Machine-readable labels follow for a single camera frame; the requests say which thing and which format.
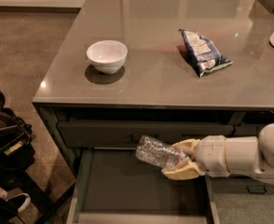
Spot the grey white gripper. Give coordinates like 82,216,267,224
161,135,230,180

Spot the clear plastic water bottle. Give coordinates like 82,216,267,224
135,135,189,169

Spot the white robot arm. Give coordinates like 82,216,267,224
162,123,274,185

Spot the grey right bottom drawer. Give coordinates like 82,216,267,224
211,177,274,195

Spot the grey right top drawer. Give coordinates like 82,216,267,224
233,123,265,137

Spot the open grey middle drawer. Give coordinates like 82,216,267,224
66,149,220,224

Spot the blue white chip bag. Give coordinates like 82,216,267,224
179,29,233,77

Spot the white ceramic bowl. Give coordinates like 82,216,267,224
87,40,128,75

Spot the white black shoe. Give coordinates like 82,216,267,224
6,193,31,214

